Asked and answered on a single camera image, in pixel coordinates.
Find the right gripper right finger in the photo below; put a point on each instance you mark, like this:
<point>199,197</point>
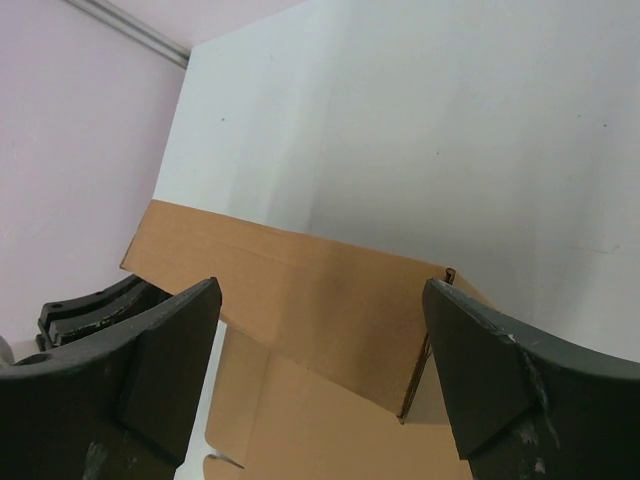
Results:
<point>525,404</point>

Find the left aluminium frame post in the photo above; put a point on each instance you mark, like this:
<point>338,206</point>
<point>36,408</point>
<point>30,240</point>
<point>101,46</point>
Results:
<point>126,24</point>

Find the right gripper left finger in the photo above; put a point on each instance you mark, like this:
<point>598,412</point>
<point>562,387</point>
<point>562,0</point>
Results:
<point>117,404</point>

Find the brown cardboard box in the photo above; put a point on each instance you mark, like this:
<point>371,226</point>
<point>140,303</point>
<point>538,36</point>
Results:
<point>324,371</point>

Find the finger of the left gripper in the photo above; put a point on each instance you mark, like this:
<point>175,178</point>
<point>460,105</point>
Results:
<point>62,322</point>

